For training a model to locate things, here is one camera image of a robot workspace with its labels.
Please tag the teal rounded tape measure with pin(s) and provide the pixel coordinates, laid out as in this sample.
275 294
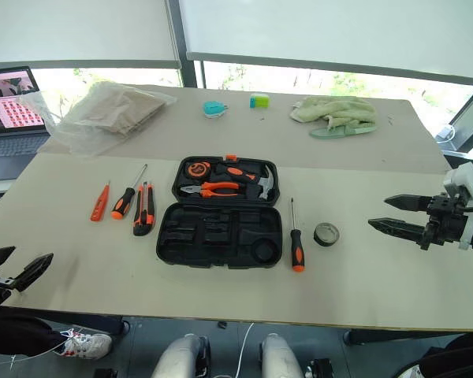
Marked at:
214 109

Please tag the dark rounded object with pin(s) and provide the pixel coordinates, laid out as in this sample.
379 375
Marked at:
457 358

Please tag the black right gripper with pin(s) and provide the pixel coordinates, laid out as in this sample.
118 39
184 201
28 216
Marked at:
445 220

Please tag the clear plastic bag brown paper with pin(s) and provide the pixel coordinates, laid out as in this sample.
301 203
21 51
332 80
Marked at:
114 114

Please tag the white red sneaker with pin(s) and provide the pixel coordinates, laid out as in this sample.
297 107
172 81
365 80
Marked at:
88 345

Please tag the silver robot left leg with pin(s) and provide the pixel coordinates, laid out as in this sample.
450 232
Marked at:
177 358

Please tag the silver robot leg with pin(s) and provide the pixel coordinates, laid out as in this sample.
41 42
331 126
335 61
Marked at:
177 358
280 358

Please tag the orange black tape measure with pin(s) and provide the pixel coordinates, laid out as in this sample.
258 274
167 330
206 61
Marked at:
197 169

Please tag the white charger block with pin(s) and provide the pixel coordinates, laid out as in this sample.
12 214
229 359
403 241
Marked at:
445 134

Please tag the black tool case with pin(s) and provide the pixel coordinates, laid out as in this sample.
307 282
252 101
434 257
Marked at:
220 236

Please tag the dark trouser leg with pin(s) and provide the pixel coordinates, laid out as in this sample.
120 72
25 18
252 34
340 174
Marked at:
16 330

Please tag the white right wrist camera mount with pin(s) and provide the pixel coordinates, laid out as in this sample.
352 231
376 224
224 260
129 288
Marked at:
465 179

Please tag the open laptop pink screen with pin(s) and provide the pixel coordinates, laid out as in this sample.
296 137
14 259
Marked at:
8 102

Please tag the white roller blind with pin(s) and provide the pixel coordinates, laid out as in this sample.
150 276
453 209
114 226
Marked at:
79 27
339 31

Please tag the small green blue box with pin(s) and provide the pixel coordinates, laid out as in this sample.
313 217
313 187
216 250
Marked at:
259 101

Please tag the short orange black screwdriver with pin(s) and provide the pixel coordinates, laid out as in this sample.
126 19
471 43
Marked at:
122 204

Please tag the long orange black screwdriver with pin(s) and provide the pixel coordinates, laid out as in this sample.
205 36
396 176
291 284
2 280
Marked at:
297 248

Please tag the silver robot right leg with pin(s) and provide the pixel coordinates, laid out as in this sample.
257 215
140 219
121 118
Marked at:
280 358

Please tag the small black floor piece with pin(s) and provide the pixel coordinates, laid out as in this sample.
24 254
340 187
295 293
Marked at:
222 325

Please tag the black tape roll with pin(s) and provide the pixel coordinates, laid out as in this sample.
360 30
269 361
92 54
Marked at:
326 234

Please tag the orange black utility knife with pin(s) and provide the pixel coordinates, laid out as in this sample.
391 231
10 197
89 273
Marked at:
145 212

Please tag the orange voltage tester pen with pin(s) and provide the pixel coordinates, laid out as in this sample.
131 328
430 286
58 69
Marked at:
99 204

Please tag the pale green towel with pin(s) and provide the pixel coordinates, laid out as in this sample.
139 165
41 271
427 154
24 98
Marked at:
335 110

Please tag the dark window frame post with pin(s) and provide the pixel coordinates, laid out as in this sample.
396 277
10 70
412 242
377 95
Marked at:
183 39

